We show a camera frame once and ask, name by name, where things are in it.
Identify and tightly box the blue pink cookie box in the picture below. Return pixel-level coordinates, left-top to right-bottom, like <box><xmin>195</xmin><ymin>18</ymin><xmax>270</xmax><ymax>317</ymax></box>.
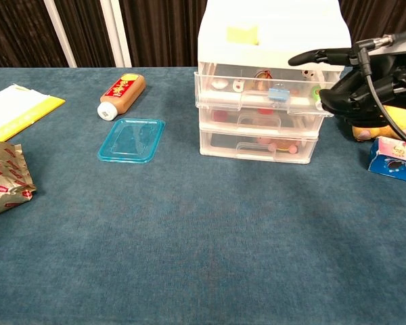
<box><xmin>367</xmin><ymin>135</ymin><xmax>406</xmax><ymax>186</ymax></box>

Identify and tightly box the white yellow paper packet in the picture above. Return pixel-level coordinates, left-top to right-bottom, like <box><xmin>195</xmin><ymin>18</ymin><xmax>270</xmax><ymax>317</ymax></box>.
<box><xmin>0</xmin><ymin>83</ymin><xmax>66</xmax><ymax>147</ymax></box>

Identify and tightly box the clear drawer holding trinkets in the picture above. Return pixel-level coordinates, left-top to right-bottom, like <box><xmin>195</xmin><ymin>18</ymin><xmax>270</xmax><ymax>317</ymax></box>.
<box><xmin>194</xmin><ymin>63</ymin><xmax>336</xmax><ymax>118</ymax></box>

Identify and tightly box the clear drawer holding red pompoms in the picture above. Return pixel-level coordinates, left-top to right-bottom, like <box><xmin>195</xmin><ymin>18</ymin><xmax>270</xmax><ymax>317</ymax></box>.
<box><xmin>198</xmin><ymin>108</ymin><xmax>326</xmax><ymax>131</ymax></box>

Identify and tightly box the blue clear container lid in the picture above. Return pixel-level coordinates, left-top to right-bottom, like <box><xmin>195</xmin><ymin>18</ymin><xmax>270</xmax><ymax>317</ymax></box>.
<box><xmin>97</xmin><ymin>117</ymin><xmax>166</xmax><ymax>165</ymax></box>

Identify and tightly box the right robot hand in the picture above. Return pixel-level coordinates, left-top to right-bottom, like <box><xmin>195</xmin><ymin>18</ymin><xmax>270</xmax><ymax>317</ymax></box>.
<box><xmin>287</xmin><ymin>46</ymin><xmax>406</xmax><ymax>120</ymax></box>

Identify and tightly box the white plastic drawer unit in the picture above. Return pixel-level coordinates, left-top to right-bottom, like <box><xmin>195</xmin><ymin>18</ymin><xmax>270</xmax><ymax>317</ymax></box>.
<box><xmin>198</xmin><ymin>0</ymin><xmax>353</xmax><ymax>165</ymax></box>

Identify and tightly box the gold foil snack bag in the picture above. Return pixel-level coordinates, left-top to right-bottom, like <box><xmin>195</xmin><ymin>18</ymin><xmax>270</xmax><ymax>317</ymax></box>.
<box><xmin>0</xmin><ymin>141</ymin><xmax>37</xmax><ymax>218</ymax></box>

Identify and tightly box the white frame post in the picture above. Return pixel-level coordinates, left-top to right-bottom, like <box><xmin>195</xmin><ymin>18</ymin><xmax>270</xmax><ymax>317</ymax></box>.
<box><xmin>43</xmin><ymin>0</ymin><xmax>78</xmax><ymax>68</ymax></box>
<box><xmin>99</xmin><ymin>0</ymin><xmax>133</xmax><ymax>68</ymax></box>

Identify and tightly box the clear drawer holding pink toy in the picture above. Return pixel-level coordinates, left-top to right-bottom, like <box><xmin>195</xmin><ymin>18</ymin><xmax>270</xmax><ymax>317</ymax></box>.
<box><xmin>199</xmin><ymin>128</ymin><xmax>319</xmax><ymax>161</ymax></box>

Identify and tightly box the dark pleated curtain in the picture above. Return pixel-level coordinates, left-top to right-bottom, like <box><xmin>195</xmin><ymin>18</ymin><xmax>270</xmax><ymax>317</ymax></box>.
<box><xmin>0</xmin><ymin>0</ymin><xmax>406</xmax><ymax>70</ymax></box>

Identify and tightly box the pink orange small toy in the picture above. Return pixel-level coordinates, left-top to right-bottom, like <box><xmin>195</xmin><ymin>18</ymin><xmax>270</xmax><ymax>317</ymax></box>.
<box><xmin>267</xmin><ymin>137</ymin><xmax>299</xmax><ymax>154</ymax></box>

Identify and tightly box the brown sauce bottle red label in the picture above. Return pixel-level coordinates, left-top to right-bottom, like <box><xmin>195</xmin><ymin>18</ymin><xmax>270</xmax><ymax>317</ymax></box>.
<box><xmin>97</xmin><ymin>73</ymin><xmax>147</xmax><ymax>121</ymax></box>

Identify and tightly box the blue velvet tablecloth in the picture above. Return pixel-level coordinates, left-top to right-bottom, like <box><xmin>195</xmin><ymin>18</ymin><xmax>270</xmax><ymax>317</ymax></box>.
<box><xmin>0</xmin><ymin>66</ymin><xmax>406</xmax><ymax>325</ymax></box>

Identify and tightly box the yellow plush toy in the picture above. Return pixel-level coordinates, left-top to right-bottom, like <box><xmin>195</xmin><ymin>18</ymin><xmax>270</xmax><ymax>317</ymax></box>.
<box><xmin>351</xmin><ymin>104</ymin><xmax>406</xmax><ymax>142</ymax></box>

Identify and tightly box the green lip balm tube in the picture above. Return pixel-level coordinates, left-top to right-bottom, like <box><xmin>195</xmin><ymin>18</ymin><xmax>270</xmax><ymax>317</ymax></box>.
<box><xmin>310</xmin><ymin>85</ymin><xmax>325</xmax><ymax>111</ymax></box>

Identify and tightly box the yellow sticky note pad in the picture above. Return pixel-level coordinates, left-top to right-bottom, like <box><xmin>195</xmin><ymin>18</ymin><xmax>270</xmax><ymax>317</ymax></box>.
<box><xmin>226</xmin><ymin>24</ymin><xmax>260</xmax><ymax>45</ymax></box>

